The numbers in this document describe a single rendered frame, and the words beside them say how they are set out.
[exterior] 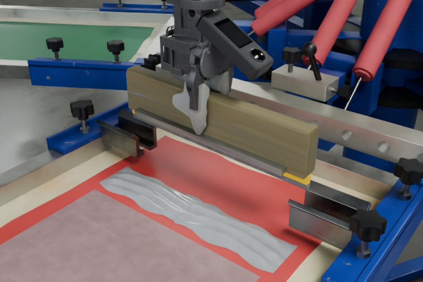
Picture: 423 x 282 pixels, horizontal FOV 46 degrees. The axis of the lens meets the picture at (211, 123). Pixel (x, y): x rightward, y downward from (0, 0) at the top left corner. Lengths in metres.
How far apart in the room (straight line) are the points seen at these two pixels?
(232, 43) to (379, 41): 0.54
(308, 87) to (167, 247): 0.44
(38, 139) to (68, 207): 2.30
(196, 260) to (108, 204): 0.20
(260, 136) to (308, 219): 0.14
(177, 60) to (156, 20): 1.06
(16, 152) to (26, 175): 2.15
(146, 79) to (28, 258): 0.33
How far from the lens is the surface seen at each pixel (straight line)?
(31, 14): 1.97
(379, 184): 0.88
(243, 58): 0.69
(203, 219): 0.80
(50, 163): 0.93
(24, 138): 3.19
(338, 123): 0.94
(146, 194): 0.86
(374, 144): 0.93
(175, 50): 0.75
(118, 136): 0.95
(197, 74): 0.72
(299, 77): 1.02
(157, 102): 0.84
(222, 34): 0.71
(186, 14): 0.75
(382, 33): 1.19
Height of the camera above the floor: 1.46
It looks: 27 degrees down
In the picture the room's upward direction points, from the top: straight up
